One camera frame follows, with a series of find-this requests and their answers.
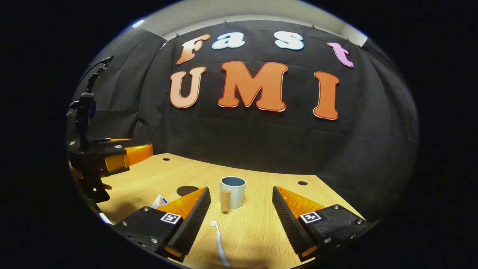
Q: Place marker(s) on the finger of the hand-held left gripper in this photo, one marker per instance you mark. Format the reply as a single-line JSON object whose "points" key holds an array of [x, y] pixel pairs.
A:
{"points": [[119, 160], [119, 140]]}

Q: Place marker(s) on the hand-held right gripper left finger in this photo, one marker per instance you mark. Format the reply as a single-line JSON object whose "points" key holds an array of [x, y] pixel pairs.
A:
{"points": [[196, 220]]}

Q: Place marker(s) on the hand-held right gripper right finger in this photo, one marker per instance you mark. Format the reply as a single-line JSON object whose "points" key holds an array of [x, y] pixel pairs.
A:
{"points": [[285, 220]]}

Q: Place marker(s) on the dark brown round coaster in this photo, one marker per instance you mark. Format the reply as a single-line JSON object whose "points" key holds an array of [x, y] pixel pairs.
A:
{"points": [[185, 190]]}

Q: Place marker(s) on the white toothbrush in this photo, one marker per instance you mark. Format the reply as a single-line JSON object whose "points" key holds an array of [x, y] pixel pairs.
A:
{"points": [[219, 243]]}

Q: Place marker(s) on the white toothpaste tube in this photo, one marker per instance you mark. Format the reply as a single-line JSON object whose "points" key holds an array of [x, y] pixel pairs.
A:
{"points": [[158, 202]]}

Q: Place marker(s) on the light wooden desktop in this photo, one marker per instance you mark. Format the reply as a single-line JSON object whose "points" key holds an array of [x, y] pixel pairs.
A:
{"points": [[254, 224]]}

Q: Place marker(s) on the black backdrop cloth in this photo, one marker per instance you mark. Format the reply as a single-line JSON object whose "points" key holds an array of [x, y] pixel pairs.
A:
{"points": [[242, 142]]}

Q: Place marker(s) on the white ceiling light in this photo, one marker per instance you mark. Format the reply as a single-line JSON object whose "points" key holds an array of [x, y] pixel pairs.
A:
{"points": [[138, 23]]}

